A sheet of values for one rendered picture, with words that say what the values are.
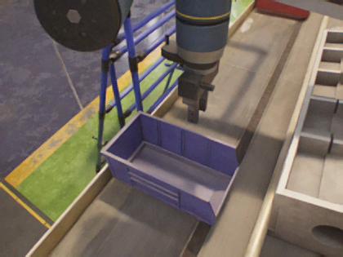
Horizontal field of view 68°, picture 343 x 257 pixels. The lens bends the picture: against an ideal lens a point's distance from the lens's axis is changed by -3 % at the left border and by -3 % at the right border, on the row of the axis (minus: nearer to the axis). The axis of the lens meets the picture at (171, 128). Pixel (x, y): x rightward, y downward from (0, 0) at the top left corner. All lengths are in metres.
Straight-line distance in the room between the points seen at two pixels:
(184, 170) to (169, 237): 0.22
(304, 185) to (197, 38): 0.42
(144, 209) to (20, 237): 0.71
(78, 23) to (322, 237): 0.67
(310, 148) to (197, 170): 0.34
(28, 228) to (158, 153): 0.73
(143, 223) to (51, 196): 1.16
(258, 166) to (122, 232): 0.46
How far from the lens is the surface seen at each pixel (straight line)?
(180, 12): 0.52
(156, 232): 0.75
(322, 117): 0.89
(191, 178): 0.83
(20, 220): 1.40
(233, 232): 0.76
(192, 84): 0.56
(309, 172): 0.73
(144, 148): 0.91
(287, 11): 1.95
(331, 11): 0.78
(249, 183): 0.85
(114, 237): 0.76
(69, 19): 0.35
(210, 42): 0.53
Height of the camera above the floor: 1.44
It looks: 45 degrees down
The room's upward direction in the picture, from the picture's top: 2 degrees counter-clockwise
